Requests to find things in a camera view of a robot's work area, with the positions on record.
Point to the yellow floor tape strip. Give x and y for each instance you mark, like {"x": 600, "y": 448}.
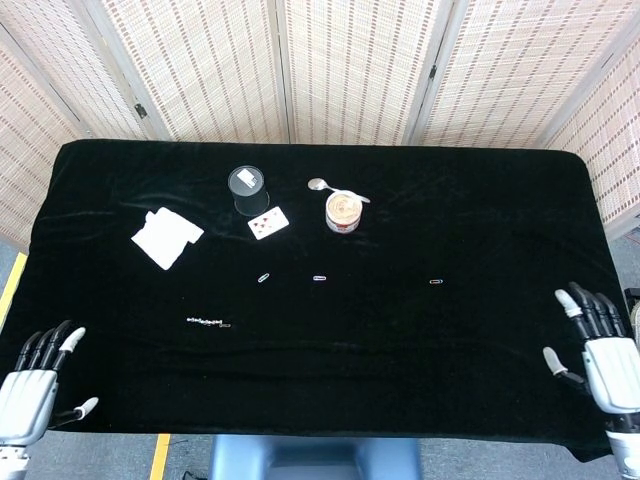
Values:
{"x": 12, "y": 285}
{"x": 160, "y": 456}

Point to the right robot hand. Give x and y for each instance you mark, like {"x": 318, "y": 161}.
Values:
{"x": 610, "y": 372}

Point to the metal screen hinge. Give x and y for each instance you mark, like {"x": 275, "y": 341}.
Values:
{"x": 433, "y": 71}
{"x": 141, "y": 111}

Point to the white folded paper napkin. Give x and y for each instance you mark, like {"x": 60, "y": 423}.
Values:
{"x": 165, "y": 240}

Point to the white card in holder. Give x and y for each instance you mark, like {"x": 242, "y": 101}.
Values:
{"x": 246, "y": 178}

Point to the metal spoon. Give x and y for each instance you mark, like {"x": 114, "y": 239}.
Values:
{"x": 316, "y": 184}

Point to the open peanut butter jar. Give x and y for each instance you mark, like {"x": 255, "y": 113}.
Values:
{"x": 343, "y": 212}

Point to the black mesh pen holder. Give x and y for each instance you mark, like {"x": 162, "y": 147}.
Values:
{"x": 247, "y": 202}

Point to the woven bamboo folding screen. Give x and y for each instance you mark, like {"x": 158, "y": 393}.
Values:
{"x": 350, "y": 75}

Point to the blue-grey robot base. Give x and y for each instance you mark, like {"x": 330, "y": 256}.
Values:
{"x": 315, "y": 457}

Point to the playing card with red pips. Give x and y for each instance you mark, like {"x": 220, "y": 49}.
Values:
{"x": 269, "y": 223}

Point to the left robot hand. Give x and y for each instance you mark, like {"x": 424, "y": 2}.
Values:
{"x": 27, "y": 400}

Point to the black velvet tablecloth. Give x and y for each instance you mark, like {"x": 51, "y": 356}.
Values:
{"x": 400, "y": 350}

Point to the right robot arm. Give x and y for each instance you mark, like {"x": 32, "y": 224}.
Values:
{"x": 625, "y": 445}

